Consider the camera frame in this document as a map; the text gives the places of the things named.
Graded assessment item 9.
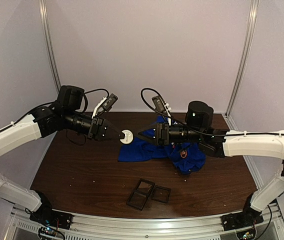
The small round badge brooch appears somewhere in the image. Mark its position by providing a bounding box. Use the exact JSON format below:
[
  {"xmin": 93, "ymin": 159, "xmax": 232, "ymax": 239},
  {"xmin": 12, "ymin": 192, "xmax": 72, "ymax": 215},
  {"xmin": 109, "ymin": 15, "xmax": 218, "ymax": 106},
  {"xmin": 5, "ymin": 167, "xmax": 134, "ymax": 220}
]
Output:
[{"xmin": 120, "ymin": 129, "xmax": 134, "ymax": 145}]

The blue printed t-shirt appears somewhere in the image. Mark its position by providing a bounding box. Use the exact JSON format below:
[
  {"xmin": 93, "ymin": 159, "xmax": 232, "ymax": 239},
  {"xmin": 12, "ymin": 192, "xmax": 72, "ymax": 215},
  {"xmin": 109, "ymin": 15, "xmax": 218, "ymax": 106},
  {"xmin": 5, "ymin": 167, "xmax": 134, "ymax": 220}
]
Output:
[{"xmin": 117, "ymin": 114, "xmax": 206, "ymax": 176}]

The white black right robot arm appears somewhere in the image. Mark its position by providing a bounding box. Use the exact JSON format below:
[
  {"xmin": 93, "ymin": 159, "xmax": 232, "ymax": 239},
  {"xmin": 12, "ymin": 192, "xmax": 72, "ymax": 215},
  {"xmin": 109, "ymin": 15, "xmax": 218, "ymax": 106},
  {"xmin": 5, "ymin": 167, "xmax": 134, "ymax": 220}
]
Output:
[{"xmin": 137, "ymin": 101, "xmax": 284, "ymax": 214}]

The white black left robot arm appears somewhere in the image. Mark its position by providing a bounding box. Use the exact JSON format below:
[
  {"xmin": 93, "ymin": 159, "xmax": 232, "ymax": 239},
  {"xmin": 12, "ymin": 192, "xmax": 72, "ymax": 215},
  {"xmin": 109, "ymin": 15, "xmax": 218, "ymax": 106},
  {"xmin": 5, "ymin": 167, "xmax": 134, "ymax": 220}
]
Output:
[{"xmin": 0, "ymin": 85, "xmax": 133, "ymax": 213}]

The black display box upper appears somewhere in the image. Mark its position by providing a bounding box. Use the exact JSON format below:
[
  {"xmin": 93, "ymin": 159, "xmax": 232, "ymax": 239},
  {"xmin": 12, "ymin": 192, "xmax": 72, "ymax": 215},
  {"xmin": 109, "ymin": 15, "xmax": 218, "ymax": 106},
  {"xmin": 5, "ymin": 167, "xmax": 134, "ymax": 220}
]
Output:
[{"xmin": 133, "ymin": 178, "xmax": 155, "ymax": 196}]

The black display box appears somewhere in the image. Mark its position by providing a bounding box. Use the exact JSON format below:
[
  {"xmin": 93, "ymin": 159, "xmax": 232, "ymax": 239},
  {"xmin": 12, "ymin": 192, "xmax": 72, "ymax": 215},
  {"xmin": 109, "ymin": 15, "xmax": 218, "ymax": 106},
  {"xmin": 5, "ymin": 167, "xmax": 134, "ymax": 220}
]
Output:
[
  {"xmin": 151, "ymin": 185, "xmax": 171, "ymax": 204},
  {"xmin": 133, "ymin": 178, "xmax": 155, "ymax": 196},
  {"xmin": 126, "ymin": 190, "xmax": 148, "ymax": 211}
]

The black display box right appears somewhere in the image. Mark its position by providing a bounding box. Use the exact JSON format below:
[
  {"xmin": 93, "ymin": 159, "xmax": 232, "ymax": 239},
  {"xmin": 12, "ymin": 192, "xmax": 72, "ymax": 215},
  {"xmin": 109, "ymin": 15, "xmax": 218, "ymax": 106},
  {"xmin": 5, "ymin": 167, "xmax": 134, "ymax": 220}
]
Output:
[{"xmin": 151, "ymin": 185, "xmax": 171, "ymax": 204}]

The black display box lower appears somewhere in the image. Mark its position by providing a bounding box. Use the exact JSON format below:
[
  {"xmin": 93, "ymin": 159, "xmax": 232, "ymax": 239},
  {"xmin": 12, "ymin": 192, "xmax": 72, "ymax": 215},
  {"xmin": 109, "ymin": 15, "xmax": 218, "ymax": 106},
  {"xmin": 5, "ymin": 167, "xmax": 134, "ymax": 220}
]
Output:
[{"xmin": 126, "ymin": 190, "xmax": 148, "ymax": 211}]

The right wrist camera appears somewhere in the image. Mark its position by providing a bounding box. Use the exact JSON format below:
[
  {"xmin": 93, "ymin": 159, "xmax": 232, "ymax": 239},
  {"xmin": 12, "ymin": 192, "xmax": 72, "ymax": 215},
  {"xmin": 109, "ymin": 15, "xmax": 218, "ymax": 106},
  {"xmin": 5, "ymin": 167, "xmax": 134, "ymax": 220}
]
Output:
[{"xmin": 152, "ymin": 95, "xmax": 172, "ymax": 125}]

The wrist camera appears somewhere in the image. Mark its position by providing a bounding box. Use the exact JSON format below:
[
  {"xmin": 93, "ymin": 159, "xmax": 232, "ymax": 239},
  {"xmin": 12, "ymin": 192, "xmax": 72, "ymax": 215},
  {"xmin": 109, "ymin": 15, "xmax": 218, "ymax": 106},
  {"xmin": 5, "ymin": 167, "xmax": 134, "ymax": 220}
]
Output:
[
  {"xmin": 152, "ymin": 95, "xmax": 172, "ymax": 125},
  {"xmin": 91, "ymin": 93, "xmax": 118, "ymax": 118}
]

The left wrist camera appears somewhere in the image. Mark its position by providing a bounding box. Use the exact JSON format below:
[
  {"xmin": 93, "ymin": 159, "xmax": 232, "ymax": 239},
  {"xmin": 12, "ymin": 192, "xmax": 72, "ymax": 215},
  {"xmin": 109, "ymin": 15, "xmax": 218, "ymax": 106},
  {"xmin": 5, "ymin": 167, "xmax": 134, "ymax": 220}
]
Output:
[{"xmin": 91, "ymin": 93, "xmax": 118, "ymax": 118}]

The black left camera cable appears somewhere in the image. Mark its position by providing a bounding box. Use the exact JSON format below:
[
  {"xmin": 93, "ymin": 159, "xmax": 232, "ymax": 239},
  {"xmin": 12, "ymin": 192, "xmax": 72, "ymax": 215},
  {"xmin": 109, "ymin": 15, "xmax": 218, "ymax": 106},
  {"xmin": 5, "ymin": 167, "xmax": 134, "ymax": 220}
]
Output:
[{"xmin": 65, "ymin": 87, "xmax": 109, "ymax": 146}]

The black camera cable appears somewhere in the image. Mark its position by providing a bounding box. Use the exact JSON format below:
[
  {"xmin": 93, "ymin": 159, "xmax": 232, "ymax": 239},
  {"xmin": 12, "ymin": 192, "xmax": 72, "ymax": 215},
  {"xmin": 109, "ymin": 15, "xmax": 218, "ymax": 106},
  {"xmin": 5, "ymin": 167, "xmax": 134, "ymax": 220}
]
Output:
[
  {"xmin": 65, "ymin": 87, "xmax": 109, "ymax": 146},
  {"xmin": 140, "ymin": 87, "xmax": 232, "ymax": 137}
]

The black right camera cable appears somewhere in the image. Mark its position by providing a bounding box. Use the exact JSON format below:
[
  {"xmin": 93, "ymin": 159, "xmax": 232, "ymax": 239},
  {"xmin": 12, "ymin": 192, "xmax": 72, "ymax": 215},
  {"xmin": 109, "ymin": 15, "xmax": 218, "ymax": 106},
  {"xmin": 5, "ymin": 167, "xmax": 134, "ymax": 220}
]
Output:
[{"xmin": 140, "ymin": 87, "xmax": 232, "ymax": 137}]

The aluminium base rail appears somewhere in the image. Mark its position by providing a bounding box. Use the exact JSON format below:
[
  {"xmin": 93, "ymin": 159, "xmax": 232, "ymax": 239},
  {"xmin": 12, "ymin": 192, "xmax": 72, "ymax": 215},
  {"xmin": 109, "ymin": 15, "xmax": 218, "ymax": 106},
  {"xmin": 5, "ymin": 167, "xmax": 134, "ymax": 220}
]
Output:
[{"xmin": 2, "ymin": 202, "xmax": 284, "ymax": 240}]

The right aluminium frame post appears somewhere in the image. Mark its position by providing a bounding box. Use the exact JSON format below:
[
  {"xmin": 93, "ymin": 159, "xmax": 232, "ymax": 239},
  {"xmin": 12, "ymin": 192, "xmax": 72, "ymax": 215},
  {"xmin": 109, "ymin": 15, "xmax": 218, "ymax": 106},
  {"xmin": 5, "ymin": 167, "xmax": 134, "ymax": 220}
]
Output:
[{"xmin": 225, "ymin": 0, "xmax": 260, "ymax": 118}]

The aluminium frame post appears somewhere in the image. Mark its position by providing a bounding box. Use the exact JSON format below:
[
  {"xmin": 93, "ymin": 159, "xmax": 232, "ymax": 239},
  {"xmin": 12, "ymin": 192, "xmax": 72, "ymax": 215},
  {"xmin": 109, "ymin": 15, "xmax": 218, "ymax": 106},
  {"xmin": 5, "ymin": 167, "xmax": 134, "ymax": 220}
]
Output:
[
  {"xmin": 39, "ymin": 0, "xmax": 61, "ymax": 92},
  {"xmin": 225, "ymin": 0, "xmax": 260, "ymax": 118}
]

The left aluminium frame post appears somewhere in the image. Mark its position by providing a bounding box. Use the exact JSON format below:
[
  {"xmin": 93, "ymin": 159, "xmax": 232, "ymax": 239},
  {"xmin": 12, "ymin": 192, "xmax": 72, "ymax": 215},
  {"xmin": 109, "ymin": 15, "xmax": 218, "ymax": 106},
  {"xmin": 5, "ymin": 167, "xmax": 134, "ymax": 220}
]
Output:
[{"xmin": 39, "ymin": 0, "xmax": 61, "ymax": 92}]

